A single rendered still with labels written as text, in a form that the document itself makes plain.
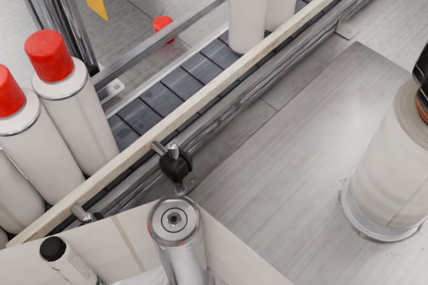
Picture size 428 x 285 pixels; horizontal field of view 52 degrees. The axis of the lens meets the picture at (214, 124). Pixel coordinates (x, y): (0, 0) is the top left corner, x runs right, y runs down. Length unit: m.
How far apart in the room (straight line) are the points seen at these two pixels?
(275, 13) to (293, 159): 0.22
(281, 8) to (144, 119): 0.25
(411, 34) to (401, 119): 0.44
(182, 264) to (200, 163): 0.27
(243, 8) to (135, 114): 0.20
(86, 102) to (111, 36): 0.34
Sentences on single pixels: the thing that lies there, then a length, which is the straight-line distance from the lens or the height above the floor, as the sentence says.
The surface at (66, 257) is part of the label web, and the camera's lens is 0.32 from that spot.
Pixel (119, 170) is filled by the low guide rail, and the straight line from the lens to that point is 0.52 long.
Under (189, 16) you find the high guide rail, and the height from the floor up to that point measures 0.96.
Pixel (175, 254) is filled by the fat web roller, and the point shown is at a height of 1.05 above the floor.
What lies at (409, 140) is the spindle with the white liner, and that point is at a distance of 0.37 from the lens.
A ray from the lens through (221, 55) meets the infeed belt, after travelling 0.64.
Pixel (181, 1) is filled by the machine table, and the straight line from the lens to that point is 0.80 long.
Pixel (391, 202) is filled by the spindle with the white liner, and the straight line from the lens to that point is 0.45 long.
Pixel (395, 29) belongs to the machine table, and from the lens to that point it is 0.80.
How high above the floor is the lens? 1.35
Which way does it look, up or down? 56 degrees down
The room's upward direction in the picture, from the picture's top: 2 degrees counter-clockwise
